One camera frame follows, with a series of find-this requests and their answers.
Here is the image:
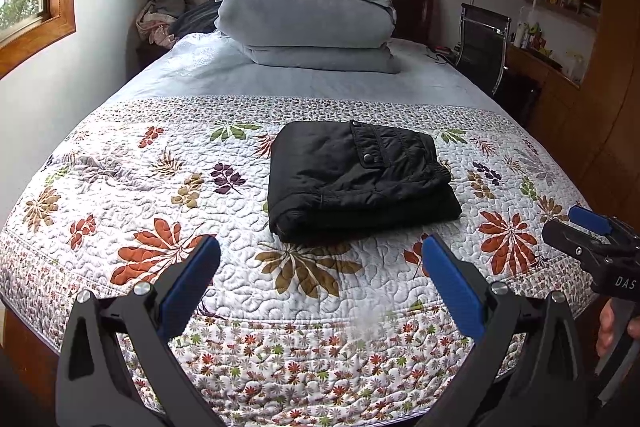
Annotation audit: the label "pile of pale clothes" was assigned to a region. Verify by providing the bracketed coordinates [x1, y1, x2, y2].
[136, 0, 188, 48]

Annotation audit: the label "red and black cables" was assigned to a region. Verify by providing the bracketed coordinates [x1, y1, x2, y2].
[426, 44, 458, 64]

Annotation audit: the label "black mesh office chair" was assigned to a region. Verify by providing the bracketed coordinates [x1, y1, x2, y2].
[454, 3, 543, 128]

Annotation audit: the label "black jacket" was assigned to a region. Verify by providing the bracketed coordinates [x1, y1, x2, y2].
[266, 119, 463, 244]

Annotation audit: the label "wooden desk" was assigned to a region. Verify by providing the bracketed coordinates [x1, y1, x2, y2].
[505, 44, 586, 148]

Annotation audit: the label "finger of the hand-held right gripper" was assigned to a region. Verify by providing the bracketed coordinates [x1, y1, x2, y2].
[569, 205, 626, 239]
[541, 219, 608, 261]

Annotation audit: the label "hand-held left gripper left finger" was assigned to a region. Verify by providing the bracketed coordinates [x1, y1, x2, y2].
[55, 234, 226, 427]

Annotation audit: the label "bed with floral quilt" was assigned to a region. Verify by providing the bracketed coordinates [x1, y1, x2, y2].
[0, 31, 601, 427]

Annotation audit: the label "clear plastic container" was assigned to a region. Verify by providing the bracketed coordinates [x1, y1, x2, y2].
[562, 52, 584, 82]

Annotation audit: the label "white bottle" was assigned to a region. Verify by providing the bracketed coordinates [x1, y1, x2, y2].
[515, 4, 531, 48]

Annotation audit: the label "grey pillow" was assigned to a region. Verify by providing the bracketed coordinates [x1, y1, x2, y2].
[215, 0, 401, 74]

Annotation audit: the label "person's right hand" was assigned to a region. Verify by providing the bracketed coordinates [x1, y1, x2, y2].
[596, 298, 640, 358]

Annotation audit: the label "green bottles and toys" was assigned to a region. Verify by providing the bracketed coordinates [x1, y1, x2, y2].
[527, 23, 554, 58]

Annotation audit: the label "dark blue cloth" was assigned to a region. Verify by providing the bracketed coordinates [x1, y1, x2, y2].
[170, 1, 221, 35]

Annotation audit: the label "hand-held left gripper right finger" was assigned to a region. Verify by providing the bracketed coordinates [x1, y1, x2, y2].
[421, 234, 586, 427]

